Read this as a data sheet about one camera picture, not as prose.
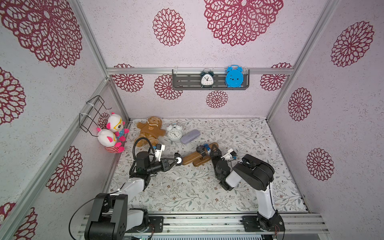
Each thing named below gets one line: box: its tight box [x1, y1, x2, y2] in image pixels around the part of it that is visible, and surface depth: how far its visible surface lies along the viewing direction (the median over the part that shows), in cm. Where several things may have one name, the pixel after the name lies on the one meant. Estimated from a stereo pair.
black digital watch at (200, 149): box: [196, 145, 206, 158], surface depth 91 cm
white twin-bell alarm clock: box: [166, 123, 183, 141], surface depth 102 cm
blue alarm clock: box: [225, 65, 244, 88], surface depth 91 cm
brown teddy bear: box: [136, 116, 166, 147], surface depth 107 cm
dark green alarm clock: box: [200, 71, 215, 89], surface depth 92 cm
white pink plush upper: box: [106, 112, 130, 142], surface depth 96 cm
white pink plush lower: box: [97, 127, 125, 154], surface depth 87 cm
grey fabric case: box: [181, 129, 201, 144], surface depth 108 cm
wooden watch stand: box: [182, 142, 219, 167], surface depth 92 cm
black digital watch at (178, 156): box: [174, 152, 183, 166], surface depth 83 cm
